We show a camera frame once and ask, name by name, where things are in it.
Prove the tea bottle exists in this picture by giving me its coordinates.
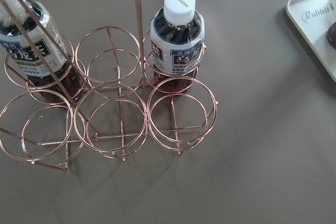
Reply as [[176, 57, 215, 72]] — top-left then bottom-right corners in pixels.
[[1, 0, 83, 99], [326, 23, 336, 49], [150, 0, 205, 85]]

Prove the copper wire bottle rack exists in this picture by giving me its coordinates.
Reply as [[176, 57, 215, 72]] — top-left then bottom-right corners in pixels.
[[1, 0, 218, 169]]

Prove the white serving tray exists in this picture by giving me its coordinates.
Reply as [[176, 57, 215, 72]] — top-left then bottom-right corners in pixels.
[[286, 0, 335, 80]]

